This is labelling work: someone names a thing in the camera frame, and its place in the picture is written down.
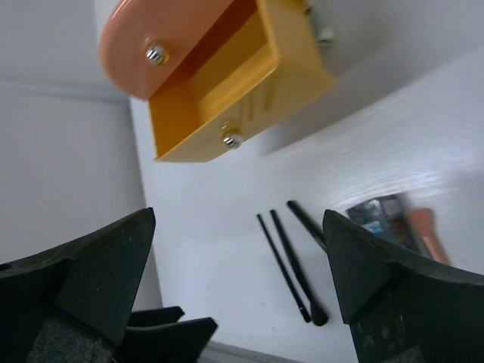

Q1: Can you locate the grey bottom drawer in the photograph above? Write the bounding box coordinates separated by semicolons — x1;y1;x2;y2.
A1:
305;0;336;48

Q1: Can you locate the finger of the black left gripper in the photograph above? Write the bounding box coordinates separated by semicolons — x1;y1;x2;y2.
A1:
128;306;185;328
113;318;218;363

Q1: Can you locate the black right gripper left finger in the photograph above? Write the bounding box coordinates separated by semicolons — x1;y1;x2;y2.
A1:
1;208;156;362

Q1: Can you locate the black flat makeup brush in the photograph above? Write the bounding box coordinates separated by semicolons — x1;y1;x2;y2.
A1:
270;209;329;327

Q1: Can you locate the large black makeup brush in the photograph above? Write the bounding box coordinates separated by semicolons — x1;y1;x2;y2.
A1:
287;200;327;252

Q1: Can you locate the thin black makeup brush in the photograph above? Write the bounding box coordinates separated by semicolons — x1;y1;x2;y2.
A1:
256;214;312;323

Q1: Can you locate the dark grey cosmetic box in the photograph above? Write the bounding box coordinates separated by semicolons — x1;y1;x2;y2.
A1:
346;194;431;258

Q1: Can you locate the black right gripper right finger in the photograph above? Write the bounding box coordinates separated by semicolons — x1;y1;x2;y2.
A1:
322;209;483;362

